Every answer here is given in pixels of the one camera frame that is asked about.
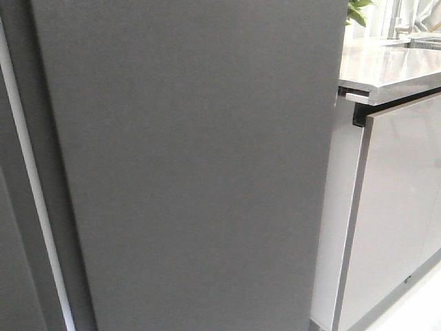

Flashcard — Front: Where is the dark grey adjacent fridge door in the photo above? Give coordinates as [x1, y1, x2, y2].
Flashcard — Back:
[1, 1, 97, 330]

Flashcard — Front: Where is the grey kitchen counter cabinet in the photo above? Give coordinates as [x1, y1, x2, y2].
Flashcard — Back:
[310, 32, 440, 330]

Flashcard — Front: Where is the green potted plant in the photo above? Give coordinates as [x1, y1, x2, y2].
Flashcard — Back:
[345, 0, 374, 28]

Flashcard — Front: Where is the steel kitchen faucet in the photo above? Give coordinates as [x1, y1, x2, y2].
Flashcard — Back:
[387, 0, 418, 39]

